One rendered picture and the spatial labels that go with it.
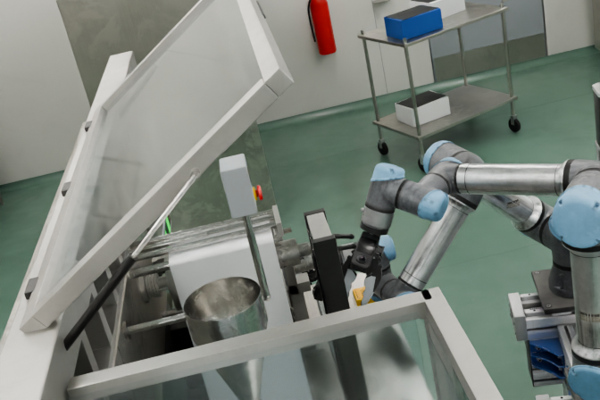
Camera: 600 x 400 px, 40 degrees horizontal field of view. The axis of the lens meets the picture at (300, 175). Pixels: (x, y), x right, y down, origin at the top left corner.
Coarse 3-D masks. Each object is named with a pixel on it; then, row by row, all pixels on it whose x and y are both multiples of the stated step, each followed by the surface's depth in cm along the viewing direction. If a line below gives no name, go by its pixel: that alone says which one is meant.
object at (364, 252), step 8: (360, 240) 199; (368, 240) 200; (376, 240) 200; (360, 248) 197; (368, 248) 198; (360, 256) 195; (368, 256) 196; (352, 264) 194; (360, 264) 194; (368, 264) 194
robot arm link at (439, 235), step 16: (464, 160) 223; (480, 160) 224; (448, 208) 221; (464, 208) 220; (432, 224) 223; (448, 224) 221; (432, 240) 222; (448, 240) 222; (416, 256) 223; (432, 256) 222; (416, 272) 222; (432, 272) 224; (384, 288) 228; (400, 288) 223; (416, 288) 223
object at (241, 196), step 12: (240, 156) 154; (228, 168) 150; (240, 168) 150; (228, 180) 150; (240, 180) 151; (228, 192) 151; (240, 192) 152; (252, 192) 152; (240, 204) 152; (252, 204) 153; (240, 216) 153
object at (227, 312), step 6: (228, 306) 152; (234, 306) 152; (240, 306) 152; (246, 306) 152; (216, 312) 152; (222, 312) 152; (228, 312) 153; (234, 312) 153; (204, 318) 151; (210, 318) 151; (216, 318) 152; (222, 318) 152
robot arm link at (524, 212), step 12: (444, 144) 234; (432, 156) 233; (444, 156) 229; (492, 204) 242; (504, 204) 242; (516, 204) 244; (528, 204) 246; (540, 204) 248; (516, 216) 246; (528, 216) 247; (540, 216) 247; (516, 228) 252; (528, 228) 248
